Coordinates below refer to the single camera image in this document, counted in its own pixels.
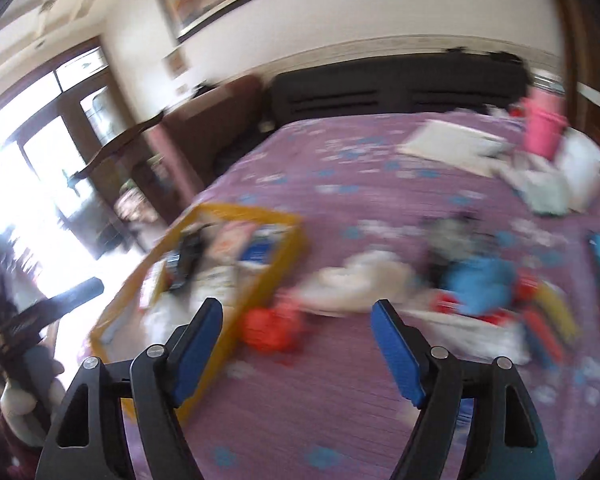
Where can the white work glove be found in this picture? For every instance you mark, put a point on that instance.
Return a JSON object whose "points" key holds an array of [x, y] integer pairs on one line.
{"points": [[541, 186]]}

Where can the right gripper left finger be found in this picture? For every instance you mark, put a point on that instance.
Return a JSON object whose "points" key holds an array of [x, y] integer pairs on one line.
{"points": [[87, 438]]}

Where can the wooden door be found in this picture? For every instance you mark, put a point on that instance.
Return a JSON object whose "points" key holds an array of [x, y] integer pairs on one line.
{"points": [[58, 139]]}

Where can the pink thermos bottle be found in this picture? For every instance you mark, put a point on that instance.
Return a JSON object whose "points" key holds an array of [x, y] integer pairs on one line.
{"points": [[545, 121]]}

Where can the white paper notebook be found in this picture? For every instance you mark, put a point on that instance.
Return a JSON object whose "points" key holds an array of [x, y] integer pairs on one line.
{"points": [[461, 147]]}

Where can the wooden chair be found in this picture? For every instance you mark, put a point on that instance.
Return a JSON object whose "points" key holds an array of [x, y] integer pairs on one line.
{"points": [[131, 149]]}

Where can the black leather sofa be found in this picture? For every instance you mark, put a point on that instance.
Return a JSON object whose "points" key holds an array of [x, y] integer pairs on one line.
{"points": [[399, 84]]}

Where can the purple floral tablecloth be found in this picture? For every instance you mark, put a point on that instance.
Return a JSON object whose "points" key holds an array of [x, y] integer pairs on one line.
{"points": [[331, 410]]}

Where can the black item in box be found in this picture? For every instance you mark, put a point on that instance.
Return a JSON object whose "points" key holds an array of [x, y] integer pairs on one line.
{"points": [[184, 259]]}

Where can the large colourful sponge pack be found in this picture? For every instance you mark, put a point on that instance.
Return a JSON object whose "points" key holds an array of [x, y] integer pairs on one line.
{"points": [[551, 330]]}

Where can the yellow cardboard box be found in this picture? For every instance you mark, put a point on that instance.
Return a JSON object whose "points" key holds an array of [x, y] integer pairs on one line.
{"points": [[250, 250]]}

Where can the red plastic bag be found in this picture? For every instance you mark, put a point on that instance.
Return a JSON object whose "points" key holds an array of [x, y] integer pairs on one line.
{"points": [[273, 329]]}

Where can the floral white pouch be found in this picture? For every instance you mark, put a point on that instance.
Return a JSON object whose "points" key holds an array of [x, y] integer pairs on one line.
{"points": [[218, 282]]}

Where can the cream white cloth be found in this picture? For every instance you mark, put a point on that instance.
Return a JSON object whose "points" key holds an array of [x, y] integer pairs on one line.
{"points": [[354, 287]]}

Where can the pink tissue packet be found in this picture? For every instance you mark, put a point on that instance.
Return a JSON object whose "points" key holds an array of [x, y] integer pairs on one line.
{"points": [[231, 241]]}

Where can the blue knitted cloth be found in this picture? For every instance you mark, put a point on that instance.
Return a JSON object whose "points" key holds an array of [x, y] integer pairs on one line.
{"points": [[481, 285]]}

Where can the white translucent plastic bag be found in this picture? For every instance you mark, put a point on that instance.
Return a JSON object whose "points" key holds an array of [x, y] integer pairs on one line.
{"points": [[472, 337]]}

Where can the white plastic container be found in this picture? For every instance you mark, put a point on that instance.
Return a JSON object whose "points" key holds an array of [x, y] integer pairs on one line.
{"points": [[578, 159]]}

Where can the brown armchair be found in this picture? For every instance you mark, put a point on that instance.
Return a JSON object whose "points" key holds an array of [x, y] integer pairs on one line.
{"points": [[200, 139]]}

